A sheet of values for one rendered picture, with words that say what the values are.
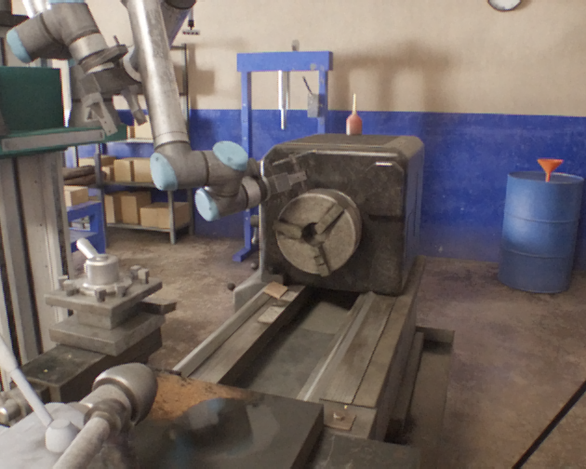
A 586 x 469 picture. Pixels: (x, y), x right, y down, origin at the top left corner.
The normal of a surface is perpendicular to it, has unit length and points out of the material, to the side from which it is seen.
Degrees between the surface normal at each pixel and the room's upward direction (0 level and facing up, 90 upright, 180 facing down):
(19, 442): 0
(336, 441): 0
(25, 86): 90
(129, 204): 90
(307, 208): 90
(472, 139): 90
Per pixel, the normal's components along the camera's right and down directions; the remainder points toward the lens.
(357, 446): 0.00, -0.97
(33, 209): 0.89, 0.12
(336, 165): -0.33, 0.25
